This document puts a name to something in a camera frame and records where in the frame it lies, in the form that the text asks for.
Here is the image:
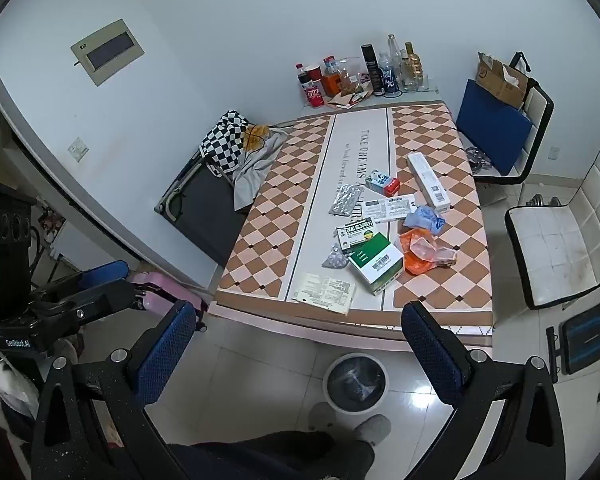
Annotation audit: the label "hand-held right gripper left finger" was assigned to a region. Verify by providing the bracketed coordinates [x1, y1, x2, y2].
[30, 300, 198, 480]

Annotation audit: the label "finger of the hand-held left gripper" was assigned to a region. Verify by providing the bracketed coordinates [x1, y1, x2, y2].
[30, 259, 131, 302]
[35, 280, 148, 333]

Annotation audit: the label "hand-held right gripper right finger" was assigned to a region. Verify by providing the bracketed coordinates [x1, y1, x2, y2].
[401, 301, 567, 480]

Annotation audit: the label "round white trash bin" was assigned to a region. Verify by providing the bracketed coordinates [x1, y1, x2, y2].
[322, 353, 390, 415]

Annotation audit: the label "orange plastic bag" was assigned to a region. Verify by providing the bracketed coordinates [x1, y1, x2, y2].
[397, 228, 458, 276]

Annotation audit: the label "large green white box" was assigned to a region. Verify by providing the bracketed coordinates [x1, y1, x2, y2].
[348, 234, 406, 296]

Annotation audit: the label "cream paper leaflet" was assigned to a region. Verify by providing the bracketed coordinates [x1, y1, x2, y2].
[290, 272, 357, 316]

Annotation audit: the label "small silver blister pack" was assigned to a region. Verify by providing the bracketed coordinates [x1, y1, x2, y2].
[321, 245, 353, 269]

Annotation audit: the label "blue plastic wrapper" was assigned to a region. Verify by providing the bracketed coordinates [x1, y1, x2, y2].
[404, 205, 446, 235]

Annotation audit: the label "small green white medicine box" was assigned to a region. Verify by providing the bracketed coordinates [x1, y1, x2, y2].
[335, 219, 376, 252]

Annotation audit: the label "long white box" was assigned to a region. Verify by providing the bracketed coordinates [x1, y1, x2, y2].
[406, 151, 452, 212]

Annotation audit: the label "pink suitcase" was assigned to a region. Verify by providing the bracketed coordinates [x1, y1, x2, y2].
[130, 272, 208, 333]

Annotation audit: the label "grey fluffy slipper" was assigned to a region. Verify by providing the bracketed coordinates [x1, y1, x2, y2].
[352, 415, 393, 446]
[307, 402, 348, 432]

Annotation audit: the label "black folding cot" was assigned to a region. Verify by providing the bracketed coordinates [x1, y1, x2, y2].
[154, 147, 251, 268]

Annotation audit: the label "person's dark trouser leg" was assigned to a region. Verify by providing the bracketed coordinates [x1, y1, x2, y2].
[167, 430, 376, 480]

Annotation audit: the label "white printed paper leaflet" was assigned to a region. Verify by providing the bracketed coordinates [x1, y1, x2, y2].
[365, 193, 418, 224]

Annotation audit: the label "black blue mat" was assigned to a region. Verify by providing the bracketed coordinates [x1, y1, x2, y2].
[557, 305, 600, 375]

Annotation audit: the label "white padded chair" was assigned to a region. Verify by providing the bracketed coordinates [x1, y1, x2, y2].
[504, 137, 600, 310]

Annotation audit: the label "black white checkered cloth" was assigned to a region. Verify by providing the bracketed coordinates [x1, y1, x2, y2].
[198, 110, 251, 181]

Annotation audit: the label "small blue red carton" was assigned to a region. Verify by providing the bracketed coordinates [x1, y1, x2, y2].
[365, 169, 400, 197]

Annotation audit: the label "dumbbells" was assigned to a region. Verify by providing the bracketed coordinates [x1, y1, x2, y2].
[522, 192, 563, 208]

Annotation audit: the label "checkered tablecloth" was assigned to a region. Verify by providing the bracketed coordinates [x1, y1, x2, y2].
[207, 100, 496, 346]

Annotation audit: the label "blue board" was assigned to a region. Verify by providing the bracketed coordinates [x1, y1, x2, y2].
[455, 79, 533, 177]

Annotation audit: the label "white side shelf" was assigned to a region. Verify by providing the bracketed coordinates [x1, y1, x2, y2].
[300, 85, 443, 111]

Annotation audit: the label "brown paper pieces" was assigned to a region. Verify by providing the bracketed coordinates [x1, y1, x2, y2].
[327, 89, 366, 110]

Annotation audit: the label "cola bottle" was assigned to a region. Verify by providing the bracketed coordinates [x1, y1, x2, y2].
[295, 62, 312, 103]

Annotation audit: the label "red cola can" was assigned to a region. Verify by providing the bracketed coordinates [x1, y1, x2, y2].
[304, 65, 327, 108]

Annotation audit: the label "clear bottle blue label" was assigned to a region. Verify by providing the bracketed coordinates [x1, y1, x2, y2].
[377, 52, 400, 98]

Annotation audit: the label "cardboard box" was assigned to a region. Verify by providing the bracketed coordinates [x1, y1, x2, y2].
[476, 51, 531, 110]

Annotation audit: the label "black spray can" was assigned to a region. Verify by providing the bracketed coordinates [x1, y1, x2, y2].
[361, 44, 385, 97]

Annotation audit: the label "gold glass bottle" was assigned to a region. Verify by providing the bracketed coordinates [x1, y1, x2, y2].
[400, 42, 426, 92]

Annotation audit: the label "orange bottle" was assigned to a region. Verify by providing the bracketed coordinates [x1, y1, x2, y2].
[322, 57, 343, 96]

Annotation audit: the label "coiled cable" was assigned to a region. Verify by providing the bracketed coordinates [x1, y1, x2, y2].
[465, 146, 493, 173]

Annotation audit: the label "beige wall electrical panel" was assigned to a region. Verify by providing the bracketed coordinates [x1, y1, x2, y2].
[70, 19, 146, 87]

